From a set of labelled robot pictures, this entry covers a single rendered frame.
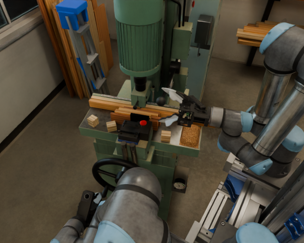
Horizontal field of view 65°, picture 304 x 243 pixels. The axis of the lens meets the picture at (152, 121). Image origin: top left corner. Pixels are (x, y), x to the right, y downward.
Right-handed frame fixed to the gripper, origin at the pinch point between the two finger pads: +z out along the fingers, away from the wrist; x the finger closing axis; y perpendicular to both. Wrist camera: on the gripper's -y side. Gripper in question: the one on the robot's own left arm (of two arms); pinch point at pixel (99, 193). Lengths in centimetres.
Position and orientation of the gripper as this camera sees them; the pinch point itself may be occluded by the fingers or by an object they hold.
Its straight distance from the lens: 118.0
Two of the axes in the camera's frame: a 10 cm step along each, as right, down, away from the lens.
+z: 2.2, -2.7, 9.4
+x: 9.6, 2.2, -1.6
